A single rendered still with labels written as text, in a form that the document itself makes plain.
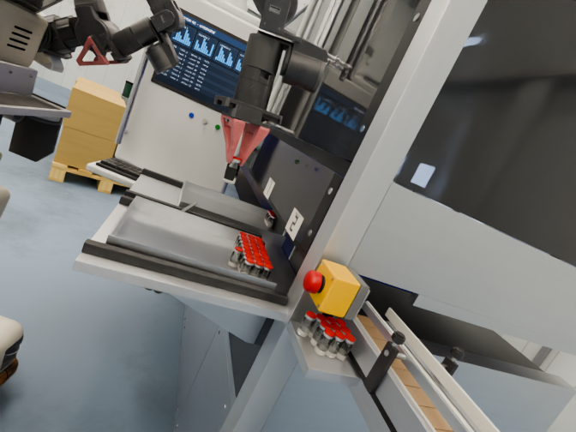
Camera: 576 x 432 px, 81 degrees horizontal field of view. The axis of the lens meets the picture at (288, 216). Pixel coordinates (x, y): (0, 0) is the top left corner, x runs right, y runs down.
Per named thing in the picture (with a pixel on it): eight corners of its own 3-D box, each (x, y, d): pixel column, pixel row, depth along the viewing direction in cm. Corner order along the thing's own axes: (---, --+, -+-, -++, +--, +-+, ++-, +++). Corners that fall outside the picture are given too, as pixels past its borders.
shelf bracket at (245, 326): (252, 335, 83) (273, 291, 80) (254, 344, 80) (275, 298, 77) (105, 303, 71) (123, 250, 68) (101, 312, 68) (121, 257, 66)
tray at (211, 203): (267, 219, 131) (271, 211, 130) (281, 247, 107) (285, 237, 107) (181, 189, 120) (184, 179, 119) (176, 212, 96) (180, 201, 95)
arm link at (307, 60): (268, -9, 54) (270, -17, 46) (333, 17, 56) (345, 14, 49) (248, 68, 59) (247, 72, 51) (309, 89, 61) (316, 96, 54)
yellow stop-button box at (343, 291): (337, 298, 66) (353, 268, 65) (351, 321, 60) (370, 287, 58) (304, 289, 64) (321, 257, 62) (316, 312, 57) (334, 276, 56)
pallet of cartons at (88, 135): (146, 169, 453) (166, 111, 435) (152, 207, 336) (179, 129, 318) (60, 141, 402) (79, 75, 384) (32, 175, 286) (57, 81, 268)
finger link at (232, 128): (261, 173, 57) (277, 118, 55) (222, 164, 53) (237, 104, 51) (246, 165, 62) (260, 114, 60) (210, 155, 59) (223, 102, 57)
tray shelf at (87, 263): (263, 219, 136) (265, 215, 136) (316, 329, 72) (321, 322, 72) (141, 176, 120) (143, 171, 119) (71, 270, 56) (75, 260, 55)
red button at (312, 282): (315, 288, 62) (325, 270, 62) (322, 300, 59) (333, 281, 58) (297, 283, 61) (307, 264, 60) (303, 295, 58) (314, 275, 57)
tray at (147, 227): (255, 248, 96) (259, 237, 96) (270, 297, 72) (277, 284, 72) (132, 207, 85) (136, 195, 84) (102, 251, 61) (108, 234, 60)
